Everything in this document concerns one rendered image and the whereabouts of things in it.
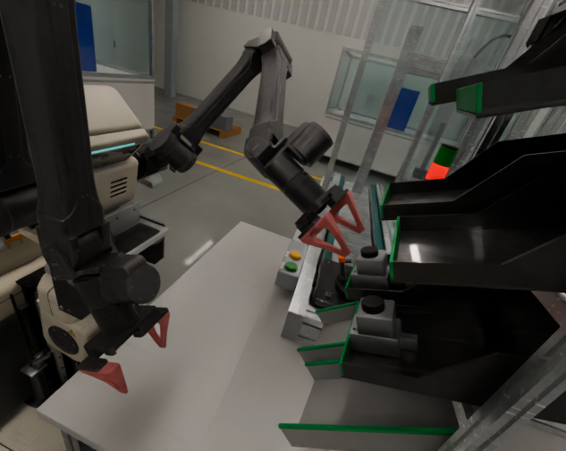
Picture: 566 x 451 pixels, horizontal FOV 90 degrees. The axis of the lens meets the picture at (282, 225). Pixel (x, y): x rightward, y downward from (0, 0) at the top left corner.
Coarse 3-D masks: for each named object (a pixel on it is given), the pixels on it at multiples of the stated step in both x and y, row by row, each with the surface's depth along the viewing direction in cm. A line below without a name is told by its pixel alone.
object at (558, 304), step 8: (536, 296) 26; (544, 296) 25; (552, 296) 25; (560, 296) 24; (544, 304) 25; (552, 304) 24; (560, 304) 24; (552, 312) 24; (560, 312) 23; (560, 320) 23; (456, 408) 32; (464, 408) 31; (472, 408) 31; (456, 416) 32; (464, 416) 31
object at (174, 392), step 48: (240, 240) 117; (288, 240) 125; (192, 288) 89; (240, 288) 93; (144, 336) 71; (192, 336) 74; (240, 336) 77; (96, 384) 60; (144, 384) 62; (192, 384) 64; (96, 432) 53; (144, 432) 54; (192, 432) 56
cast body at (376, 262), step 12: (360, 252) 50; (372, 252) 48; (384, 252) 49; (360, 264) 49; (372, 264) 48; (384, 264) 48; (360, 276) 50; (372, 276) 49; (384, 276) 48; (372, 288) 50; (384, 288) 49
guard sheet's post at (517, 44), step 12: (540, 0) 63; (528, 12) 65; (540, 12) 64; (528, 24) 66; (516, 36) 67; (528, 36) 66; (516, 48) 68; (504, 60) 69; (480, 120) 76; (468, 132) 78; (456, 144) 82; (468, 144) 79; (456, 156) 81; (456, 168) 82
